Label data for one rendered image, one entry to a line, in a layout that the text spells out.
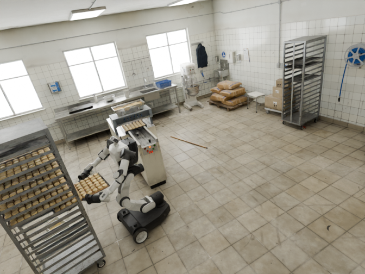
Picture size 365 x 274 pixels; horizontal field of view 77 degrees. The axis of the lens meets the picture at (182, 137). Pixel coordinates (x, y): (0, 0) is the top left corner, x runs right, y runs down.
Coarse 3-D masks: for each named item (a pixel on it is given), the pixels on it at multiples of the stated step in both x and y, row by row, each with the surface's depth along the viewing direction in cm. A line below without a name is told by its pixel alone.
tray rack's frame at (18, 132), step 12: (36, 120) 232; (0, 132) 215; (12, 132) 208; (24, 132) 202; (36, 132) 199; (0, 144) 186; (0, 216) 198; (12, 240) 209; (84, 240) 300; (24, 252) 218; (48, 264) 276; (60, 264) 273; (72, 264) 270; (84, 264) 268
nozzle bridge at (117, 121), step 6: (144, 108) 427; (150, 108) 421; (114, 114) 424; (126, 114) 413; (132, 114) 409; (138, 114) 422; (144, 114) 428; (150, 114) 424; (114, 120) 398; (120, 120) 411; (126, 120) 416; (132, 120) 418; (138, 120) 421; (150, 120) 439; (114, 126) 402
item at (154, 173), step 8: (136, 136) 401; (144, 136) 396; (144, 144) 369; (160, 152) 379; (144, 160) 371; (152, 160) 377; (160, 160) 384; (144, 168) 376; (152, 168) 382; (160, 168) 389; (144, 176) 400; (152, 176) 387; (160, 176) 395; (152, 184) 393; (160, 184) 404
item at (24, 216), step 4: (68, 192) 242; (60, 196) 242; (64, 196) 237; (68, 196) 237; (52, 200) 235; (56, 200) 234; (60, 200) 233; (44, 204) 230; (48, 204) 230; (52, 204) 229; (36, 208) 230; (40, 208) 226; (44, 208) 226; (28, 212) 224; (32, 212) 223; (36, 212) 223; (20, 216) 220; (24, 216) 218; (28, 216) 218; (12, 220) 216; (16, 220) 219; (20, 220) 215; (12, 224) 212
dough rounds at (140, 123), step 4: (140, 120) 450; (124, 124) 441; (128, 124) 438; (132, 124) 434; (136, 124) 431; (140, 124) 428; (144, 124) 426; (124, 128) 426; (128, 128) 425; (132, 128) 422
